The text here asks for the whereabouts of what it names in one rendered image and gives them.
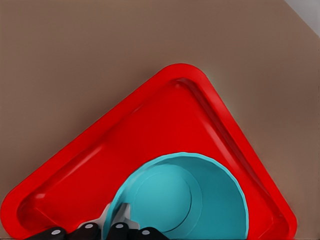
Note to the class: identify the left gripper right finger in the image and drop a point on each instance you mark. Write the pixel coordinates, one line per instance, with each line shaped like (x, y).
(122, 225)

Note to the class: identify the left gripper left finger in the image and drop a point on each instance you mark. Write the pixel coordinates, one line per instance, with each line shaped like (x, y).
(90, 228)

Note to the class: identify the teal bowl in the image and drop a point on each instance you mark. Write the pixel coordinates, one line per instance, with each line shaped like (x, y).
(200, 190)

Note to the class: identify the red plastic tray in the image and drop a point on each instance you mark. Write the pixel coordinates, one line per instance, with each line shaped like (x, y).
(160, 130)

